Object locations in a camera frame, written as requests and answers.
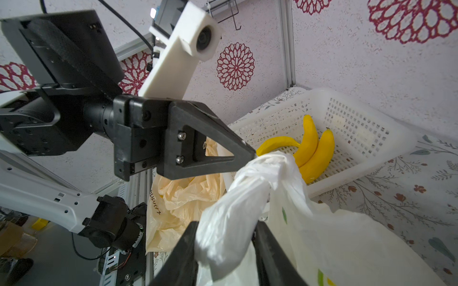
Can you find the beige plastic bag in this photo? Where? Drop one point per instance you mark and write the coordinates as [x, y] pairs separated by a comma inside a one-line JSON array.
[[173, 204]]

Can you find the white plastic bag lemon print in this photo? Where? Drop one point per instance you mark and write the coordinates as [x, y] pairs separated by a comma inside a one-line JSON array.
[[325, 247]]

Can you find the black wire wall rack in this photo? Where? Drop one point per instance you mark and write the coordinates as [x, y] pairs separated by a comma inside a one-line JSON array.
[[223, 11]]

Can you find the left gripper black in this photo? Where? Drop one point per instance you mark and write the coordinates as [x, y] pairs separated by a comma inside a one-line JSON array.
[[147, 132]]

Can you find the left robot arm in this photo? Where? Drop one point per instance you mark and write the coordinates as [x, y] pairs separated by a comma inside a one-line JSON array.
[[78, 94]]

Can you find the orange-yellow banana bunch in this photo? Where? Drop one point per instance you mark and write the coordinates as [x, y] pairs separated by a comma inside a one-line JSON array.
[[313, 154]]

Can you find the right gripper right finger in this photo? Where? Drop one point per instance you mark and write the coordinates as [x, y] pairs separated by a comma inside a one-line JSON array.
[[273, 266]]

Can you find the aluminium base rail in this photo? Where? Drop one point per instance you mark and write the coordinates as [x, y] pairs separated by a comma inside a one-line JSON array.
[[127, 263]]

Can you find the white perforated plastic basket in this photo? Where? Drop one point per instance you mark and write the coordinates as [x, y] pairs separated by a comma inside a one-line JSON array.
[[344, 138]]

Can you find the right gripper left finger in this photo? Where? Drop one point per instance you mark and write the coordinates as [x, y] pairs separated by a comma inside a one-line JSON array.
[[181, 268]]

